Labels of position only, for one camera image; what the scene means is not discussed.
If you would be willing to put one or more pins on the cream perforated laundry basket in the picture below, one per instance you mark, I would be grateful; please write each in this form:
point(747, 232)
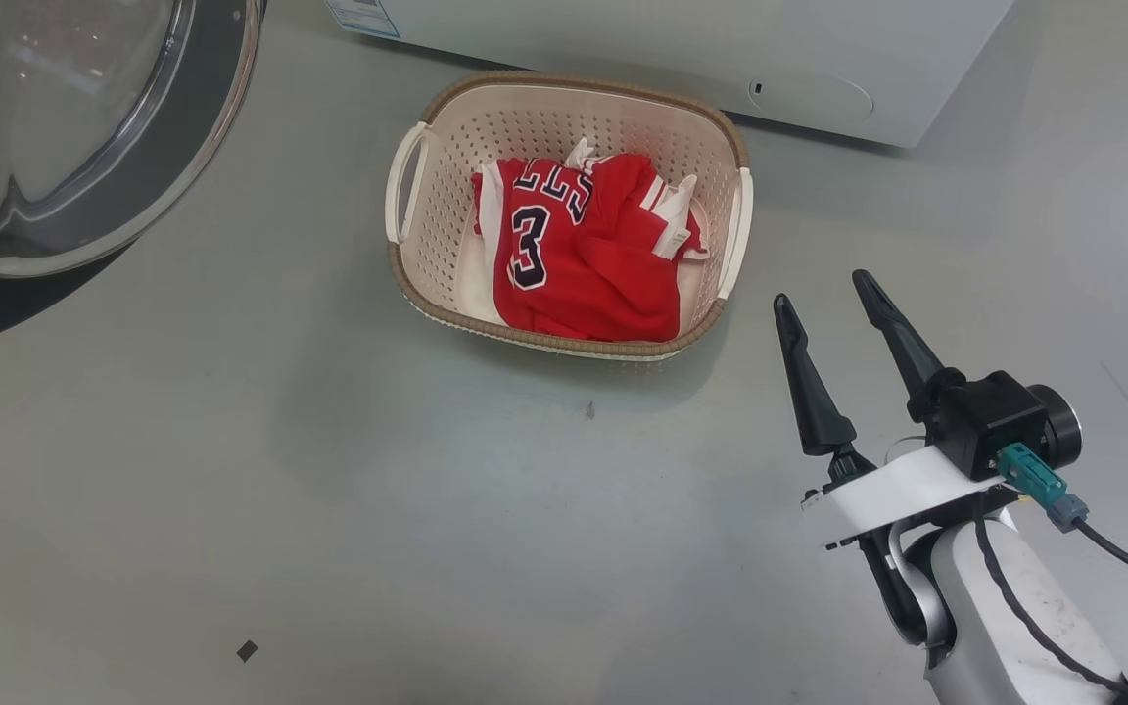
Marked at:
point(446, 196)

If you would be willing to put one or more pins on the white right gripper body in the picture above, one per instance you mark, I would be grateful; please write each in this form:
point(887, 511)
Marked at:
point(897, 494)

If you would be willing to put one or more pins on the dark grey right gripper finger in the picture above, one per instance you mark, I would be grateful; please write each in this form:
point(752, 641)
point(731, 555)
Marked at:
point(902, 338)
point(819, 416)

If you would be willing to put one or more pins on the teal right camera connector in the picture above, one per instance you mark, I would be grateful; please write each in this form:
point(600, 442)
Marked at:
point(1039, 480)

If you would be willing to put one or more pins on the red basketball jersey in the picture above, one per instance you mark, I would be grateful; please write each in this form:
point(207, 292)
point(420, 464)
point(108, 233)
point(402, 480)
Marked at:
point(564, 284)
point(672, 211)

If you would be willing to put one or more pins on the small black floor marker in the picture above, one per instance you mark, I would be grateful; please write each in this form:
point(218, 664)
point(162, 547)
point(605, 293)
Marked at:
point(247, 650)

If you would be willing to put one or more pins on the round glass washing machine door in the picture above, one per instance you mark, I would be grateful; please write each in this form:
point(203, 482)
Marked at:
point(65, 127)

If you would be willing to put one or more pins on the round white filter cover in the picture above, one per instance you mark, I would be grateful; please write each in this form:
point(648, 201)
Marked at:
point(809, 98)

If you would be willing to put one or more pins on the blue energy label sticker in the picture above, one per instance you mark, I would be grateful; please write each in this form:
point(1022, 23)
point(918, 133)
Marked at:
point(363, 15)

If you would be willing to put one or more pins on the white front-load washing machine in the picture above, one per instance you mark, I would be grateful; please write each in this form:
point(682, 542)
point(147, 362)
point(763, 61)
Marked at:
point(672, 49)

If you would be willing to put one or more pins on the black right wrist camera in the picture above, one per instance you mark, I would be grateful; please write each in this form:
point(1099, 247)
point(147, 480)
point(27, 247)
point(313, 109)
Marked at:
point(995, 416)

